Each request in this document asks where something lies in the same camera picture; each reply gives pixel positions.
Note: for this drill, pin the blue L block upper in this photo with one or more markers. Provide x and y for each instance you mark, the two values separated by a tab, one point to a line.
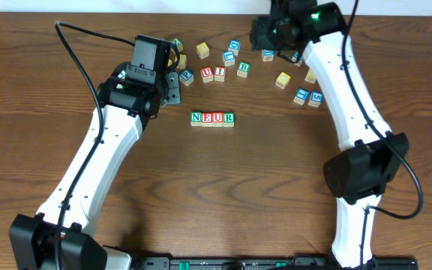
229	58

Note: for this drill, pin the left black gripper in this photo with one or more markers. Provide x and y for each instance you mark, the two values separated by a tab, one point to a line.
173	88

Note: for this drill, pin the red I block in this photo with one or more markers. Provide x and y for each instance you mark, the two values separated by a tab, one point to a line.
219	73

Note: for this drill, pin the green Z block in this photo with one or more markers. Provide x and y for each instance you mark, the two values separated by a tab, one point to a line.
178	43

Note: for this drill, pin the green B block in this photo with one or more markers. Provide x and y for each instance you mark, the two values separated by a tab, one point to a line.
243	69

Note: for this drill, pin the red E block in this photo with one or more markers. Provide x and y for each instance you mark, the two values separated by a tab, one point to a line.
207	119

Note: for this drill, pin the green R block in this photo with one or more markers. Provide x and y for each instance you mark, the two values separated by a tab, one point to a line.
228	119

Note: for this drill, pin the blue block top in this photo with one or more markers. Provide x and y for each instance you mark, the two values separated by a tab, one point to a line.
234	46

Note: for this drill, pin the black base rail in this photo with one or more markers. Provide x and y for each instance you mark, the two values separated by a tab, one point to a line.
166	263

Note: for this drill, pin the red u block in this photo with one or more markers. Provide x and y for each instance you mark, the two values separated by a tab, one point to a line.
217	119
207	74

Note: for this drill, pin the green N block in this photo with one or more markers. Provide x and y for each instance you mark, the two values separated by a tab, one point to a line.
195	118

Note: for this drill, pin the yellow S block left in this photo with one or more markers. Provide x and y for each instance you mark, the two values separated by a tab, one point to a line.
182	63

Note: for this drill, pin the blue P block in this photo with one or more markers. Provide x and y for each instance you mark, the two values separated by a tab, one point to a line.
186	77

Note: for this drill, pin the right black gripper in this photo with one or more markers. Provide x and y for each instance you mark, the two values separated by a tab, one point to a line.
259	37

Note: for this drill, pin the yellow O block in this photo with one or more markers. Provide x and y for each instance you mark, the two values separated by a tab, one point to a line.
282	80

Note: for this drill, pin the yellow S block right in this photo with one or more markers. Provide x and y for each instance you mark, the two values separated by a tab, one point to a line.
310	77

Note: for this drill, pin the blue D block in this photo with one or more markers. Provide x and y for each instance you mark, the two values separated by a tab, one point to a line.
268	55

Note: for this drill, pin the yellow block top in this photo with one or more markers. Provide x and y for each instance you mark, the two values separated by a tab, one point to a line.
202	50

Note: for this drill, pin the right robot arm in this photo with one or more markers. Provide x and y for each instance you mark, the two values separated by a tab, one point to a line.
369	151

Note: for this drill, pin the yellow s block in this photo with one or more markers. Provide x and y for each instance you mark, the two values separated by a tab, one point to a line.
310	77
182	63

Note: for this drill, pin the blue 5 block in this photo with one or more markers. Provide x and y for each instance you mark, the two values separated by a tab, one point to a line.
315	99

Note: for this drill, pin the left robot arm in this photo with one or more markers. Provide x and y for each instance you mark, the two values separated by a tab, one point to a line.
61	234

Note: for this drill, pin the blue I block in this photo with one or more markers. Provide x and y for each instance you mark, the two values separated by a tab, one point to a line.
301	96

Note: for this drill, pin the blue X block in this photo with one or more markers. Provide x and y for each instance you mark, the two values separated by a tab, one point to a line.
297	58

